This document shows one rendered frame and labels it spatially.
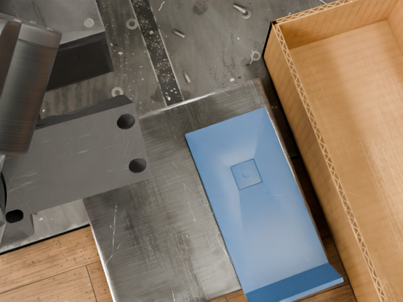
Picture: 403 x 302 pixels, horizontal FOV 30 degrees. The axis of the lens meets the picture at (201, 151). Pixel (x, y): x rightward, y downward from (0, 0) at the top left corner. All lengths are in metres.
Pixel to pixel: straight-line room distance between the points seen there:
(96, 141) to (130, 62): 0.26
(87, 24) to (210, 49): 0.13
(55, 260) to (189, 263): 0.11
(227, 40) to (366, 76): 0.12
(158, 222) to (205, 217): 0.04
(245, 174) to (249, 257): 0.07
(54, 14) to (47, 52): 0.24
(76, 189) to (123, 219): 0.20
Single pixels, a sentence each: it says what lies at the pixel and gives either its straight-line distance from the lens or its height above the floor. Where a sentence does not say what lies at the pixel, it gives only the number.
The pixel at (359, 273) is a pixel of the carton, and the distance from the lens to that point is 0.59.
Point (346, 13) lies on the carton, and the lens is 0.63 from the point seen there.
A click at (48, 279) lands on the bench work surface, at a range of 0.62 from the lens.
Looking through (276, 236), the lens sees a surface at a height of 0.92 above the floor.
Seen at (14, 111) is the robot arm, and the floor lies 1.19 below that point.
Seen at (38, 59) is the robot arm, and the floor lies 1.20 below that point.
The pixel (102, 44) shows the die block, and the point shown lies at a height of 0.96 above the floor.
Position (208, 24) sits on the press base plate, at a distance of 0.67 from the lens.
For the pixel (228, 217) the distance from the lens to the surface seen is 0.59.
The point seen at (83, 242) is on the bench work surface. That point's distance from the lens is 0.62.
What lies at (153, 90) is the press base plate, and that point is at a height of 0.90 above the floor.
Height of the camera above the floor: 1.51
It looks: 75 degrees down
